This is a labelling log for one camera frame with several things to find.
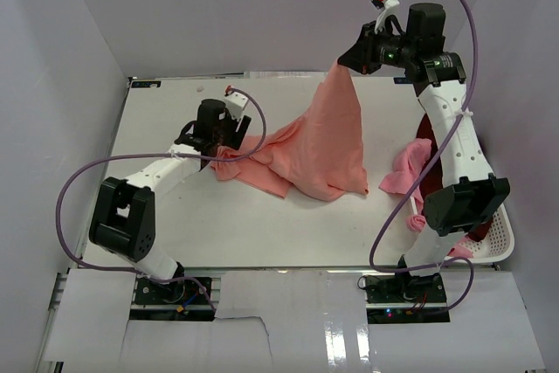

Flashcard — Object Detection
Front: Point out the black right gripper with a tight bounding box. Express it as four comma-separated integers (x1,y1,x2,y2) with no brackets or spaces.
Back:
338,21,417,76

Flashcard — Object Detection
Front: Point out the salmon pink t shirt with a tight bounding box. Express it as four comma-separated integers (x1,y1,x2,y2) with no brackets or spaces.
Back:
211,63,369,202

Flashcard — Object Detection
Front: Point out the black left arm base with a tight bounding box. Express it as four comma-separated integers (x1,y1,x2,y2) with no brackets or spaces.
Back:
129,275,219,322

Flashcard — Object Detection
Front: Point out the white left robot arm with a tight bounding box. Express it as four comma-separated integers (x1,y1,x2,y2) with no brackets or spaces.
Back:
88,93,251,302

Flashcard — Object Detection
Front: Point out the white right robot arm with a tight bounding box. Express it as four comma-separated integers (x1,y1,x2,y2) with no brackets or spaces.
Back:
338,1,510,302

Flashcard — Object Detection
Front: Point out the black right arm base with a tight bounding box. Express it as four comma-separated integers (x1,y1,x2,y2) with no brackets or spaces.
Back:
357,273,450,325

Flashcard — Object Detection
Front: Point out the blue right table label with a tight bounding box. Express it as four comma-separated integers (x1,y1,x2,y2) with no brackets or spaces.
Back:
393,77,413,85

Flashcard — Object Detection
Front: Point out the blue table label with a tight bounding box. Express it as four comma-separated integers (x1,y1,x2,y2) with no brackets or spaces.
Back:
393,77,413,85
130,80,162,89

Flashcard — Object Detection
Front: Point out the blue left table label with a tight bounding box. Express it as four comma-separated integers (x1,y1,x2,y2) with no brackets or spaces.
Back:
130,80,162,89

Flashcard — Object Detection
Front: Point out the dark red t shirt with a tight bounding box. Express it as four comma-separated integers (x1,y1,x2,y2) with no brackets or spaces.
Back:
416,114,492,242

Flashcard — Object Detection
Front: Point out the light pink t shirt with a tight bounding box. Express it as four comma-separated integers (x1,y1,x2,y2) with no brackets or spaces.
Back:
377,137,474,260

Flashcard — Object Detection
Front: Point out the white paper sheets front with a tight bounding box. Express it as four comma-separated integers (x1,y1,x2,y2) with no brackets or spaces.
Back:
44,270,544,372

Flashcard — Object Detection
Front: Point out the white perforated laundry basket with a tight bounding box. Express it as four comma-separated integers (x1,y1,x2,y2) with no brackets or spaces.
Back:
404,197,514,265

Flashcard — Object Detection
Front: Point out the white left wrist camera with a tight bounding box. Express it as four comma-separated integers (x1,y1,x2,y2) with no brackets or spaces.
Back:
224,86,249,121

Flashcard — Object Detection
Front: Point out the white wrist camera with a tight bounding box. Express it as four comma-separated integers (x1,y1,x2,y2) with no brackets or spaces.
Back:
224,86,249,121
371,0,400,34

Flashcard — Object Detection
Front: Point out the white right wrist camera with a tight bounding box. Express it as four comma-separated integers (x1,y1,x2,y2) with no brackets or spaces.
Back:
371,0,400,34

